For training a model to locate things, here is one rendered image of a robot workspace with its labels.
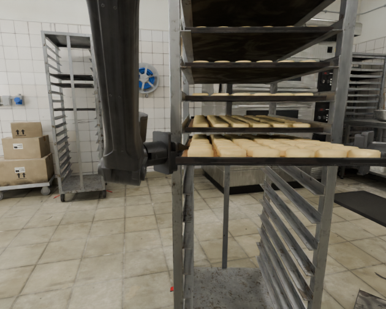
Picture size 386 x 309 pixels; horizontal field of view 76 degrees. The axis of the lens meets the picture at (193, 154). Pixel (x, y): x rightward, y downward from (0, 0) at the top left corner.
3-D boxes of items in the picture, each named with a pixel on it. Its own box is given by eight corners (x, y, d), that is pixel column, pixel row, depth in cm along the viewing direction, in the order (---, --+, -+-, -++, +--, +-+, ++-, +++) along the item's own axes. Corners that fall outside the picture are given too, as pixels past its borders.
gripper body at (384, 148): (365, 130, 63) (403, 132, 57) (361, 170, 64) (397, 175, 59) (358, 132, 58) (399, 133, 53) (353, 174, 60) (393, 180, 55)
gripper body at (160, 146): (159, 169, 65) (134, 174, 60) (158, 130, 64) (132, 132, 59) (174, 173, 61) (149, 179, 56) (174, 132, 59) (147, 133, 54)
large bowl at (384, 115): (364, 120, 347) (365, 110, 344) (385, 120, 356) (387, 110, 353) (392, 122, 310) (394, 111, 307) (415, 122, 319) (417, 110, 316)
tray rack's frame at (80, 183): (68, 184, 340) (53, 44, 303) (108, 180, 354) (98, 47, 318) (58, 201, 280) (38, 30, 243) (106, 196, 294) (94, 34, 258)
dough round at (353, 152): (345, 157, 50) (345, 148, 50) (374, 159, 49) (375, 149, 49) (351, 162, 46) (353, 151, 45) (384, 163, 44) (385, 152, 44)
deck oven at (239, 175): (227, 204, 281) (233, 8, 240) (198, 175, 395) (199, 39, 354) (340, 192, 319) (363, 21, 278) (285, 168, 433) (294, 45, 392)
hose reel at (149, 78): (159, 141, 373) (157, 64, 350) (161, 143, 356) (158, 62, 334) (131, 143, 363) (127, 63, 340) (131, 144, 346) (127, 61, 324)
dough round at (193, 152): (184, 160, 46) (184, 150, 46) (192, 157, 51) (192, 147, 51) (210, 162, 45) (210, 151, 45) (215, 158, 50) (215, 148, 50)
